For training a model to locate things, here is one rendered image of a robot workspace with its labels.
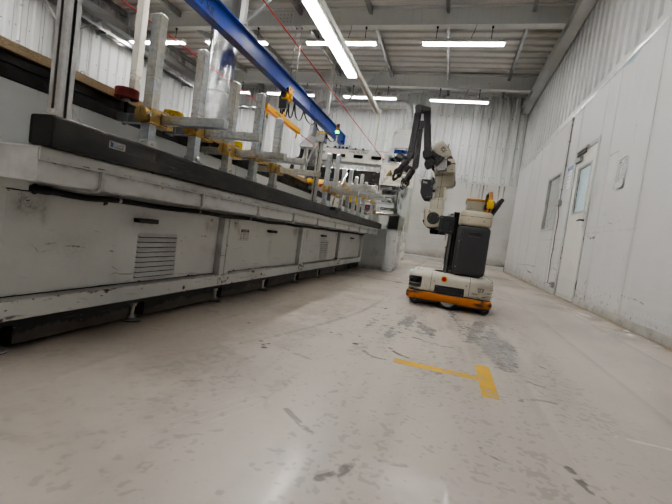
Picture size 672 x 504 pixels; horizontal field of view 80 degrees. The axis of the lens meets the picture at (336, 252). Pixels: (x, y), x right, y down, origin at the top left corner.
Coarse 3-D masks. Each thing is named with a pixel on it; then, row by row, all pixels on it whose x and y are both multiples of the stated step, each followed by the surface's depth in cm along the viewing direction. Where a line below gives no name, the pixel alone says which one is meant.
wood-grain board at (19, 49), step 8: (0, 40) 106; (8, 40) 108; (8, 48) 108; (16, 48) 110; (24, 48) 112; (24, 56) 112; (32, 56) 114; (40, 56) 117; (40, 64) 117; (48, 64) 119; (80, 80) 129; (88, 80) 132; (96, 80) 135; (96, 88) 135; (104, 88) 138; (112, 88) 141; (112, 96) 142; (128, 104) 151; (136, 104) 153; (296, 176) 313
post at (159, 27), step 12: (156, 24) 132; (156, 36) 132; (156, 48) 132; (156, 60) 133; (156, 72) 133; (156, 84) 134; (144, 96) 134; (156, 96) 135; (156, 108) 136; (144, 132) 134
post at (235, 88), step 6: (234, 84) 180; (240, 84) 183; (234, 90) 180; (240, 90) 183; (234, 96) 181; (228, 102) 181; (234, 102) 181; (228, 108) 181; (234, 108) 181; (228, 114) 182; (234, 114) 181; (228, 120) 182; (234, 120) 182; (228, 126) 182; (234, 126) 183; (222, 156) 183; (228, 156) 182; (222, 162) 183; (228, 162) 182
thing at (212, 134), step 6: (168, 132) 166; (174, 132) 165; (180, 132) 164; (210, 132) 161; (216, 132) 160; (222, 132) 159; (228, 132) 158; (234, 132) 158; (240, 132) 157; (246, 132) 156; (210, 138) 164; (216, 138) 162; (222, 138) 160; (228, 138) 159; (234, 138) 158; (240, 138) 157; (246, 138) 156; (252, 138) 156; (258, 138) 155
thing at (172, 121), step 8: (120, 120) 142; (128, 120) 141; (136, 120) 140; (168, 120) 137; (176, 120) 136; (184, 120) 135; (192, 120) 134; (200, 120) 133; (208, 120) 132; (216, 120) 132; (224, 120) 131; (200, 128) 136; (208, 128) 134; (216, 128) 133; (224, 128) 132
